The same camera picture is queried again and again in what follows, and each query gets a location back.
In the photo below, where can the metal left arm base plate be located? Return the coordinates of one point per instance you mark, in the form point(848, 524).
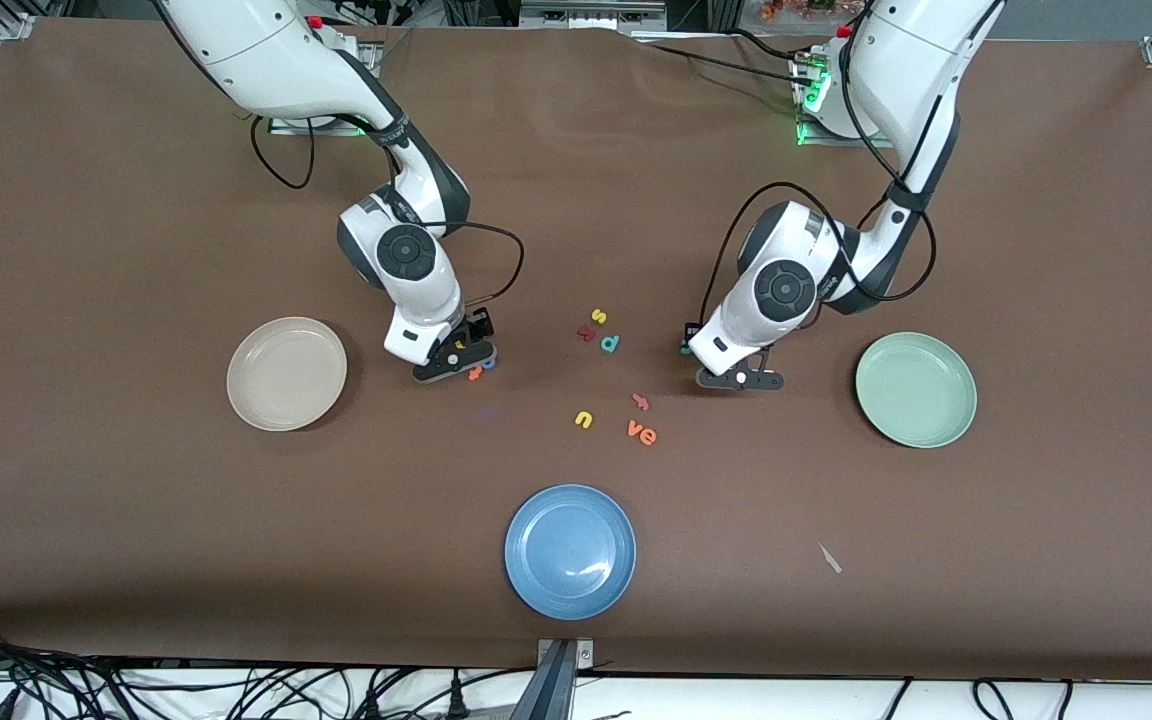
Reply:
point(816, 140)

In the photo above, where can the beige brown plate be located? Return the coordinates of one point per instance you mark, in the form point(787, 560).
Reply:
point(286, 374)

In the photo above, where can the small white paper scrap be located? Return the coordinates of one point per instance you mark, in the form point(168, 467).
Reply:
point(829, 558)

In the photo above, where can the green plate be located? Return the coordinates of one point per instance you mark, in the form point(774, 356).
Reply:
point(916, 390)

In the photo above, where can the blue plate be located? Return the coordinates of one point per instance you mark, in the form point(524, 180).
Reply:
point(570, 552)

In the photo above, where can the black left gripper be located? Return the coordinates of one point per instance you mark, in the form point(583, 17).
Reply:
point(692, 334)

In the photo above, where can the grey power strip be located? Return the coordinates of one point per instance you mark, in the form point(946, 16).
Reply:
point(591, 15)

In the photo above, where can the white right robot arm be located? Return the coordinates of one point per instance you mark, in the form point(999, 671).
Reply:
point(266, 50)

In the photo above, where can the teal foam letter p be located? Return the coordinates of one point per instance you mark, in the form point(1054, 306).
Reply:
point(611, 344)

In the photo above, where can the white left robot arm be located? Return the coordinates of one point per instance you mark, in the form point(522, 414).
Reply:
point(916, 70)

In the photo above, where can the orange leafy decoration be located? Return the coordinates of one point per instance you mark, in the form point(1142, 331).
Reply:
point(796, 8)

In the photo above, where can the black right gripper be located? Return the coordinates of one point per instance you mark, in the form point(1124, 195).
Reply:
point(477, 326)

